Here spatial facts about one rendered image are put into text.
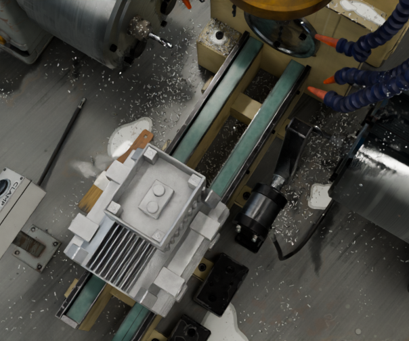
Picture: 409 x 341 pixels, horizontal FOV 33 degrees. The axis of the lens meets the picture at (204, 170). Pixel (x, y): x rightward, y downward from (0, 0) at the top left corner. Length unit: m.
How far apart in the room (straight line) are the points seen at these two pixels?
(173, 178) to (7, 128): 0.51
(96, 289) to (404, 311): 0.57
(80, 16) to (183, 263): 0.42
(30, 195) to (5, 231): 0.07
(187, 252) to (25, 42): 0.57
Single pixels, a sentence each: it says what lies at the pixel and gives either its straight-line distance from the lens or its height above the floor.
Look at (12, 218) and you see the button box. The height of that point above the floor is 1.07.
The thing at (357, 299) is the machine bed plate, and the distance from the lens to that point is 1.33.
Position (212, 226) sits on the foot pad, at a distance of 1.04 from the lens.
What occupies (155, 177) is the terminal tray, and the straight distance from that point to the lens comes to 1.02.
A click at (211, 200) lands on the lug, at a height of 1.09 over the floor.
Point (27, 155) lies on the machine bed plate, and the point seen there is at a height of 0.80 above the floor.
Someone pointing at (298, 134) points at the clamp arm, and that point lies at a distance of 0.90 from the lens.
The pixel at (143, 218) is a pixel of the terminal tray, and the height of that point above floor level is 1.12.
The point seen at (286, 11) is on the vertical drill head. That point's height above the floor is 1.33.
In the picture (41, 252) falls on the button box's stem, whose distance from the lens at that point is 1.35.
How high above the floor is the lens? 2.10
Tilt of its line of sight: 75 degrees down
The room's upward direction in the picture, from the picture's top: 4 degrees counter-clockwise
